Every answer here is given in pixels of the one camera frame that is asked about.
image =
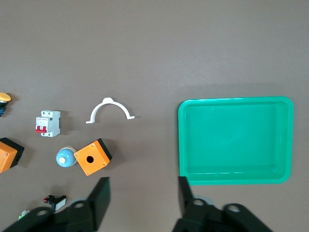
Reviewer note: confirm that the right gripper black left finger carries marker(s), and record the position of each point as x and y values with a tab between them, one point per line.
100	200

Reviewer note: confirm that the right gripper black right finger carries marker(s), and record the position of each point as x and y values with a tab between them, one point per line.
187	207

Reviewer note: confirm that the white red circuit breaker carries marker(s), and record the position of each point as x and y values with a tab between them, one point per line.
49	123

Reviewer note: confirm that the orange push button box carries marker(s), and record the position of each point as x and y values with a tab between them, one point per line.
97	153
6	154

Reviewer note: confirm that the blue dome buzzer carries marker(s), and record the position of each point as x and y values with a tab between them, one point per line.
68	154

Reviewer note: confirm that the green plastic tray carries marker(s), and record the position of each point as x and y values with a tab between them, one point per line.
234	140

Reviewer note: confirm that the small white pipe clamp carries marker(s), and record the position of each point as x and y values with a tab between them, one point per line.
108	100

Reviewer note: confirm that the yellow mushroom push button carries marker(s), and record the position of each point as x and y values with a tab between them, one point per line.
4	96

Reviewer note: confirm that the black pushbutton switch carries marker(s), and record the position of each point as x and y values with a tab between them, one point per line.
59	204

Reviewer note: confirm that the green white pushbutton switch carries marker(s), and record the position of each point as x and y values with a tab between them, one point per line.
24	213

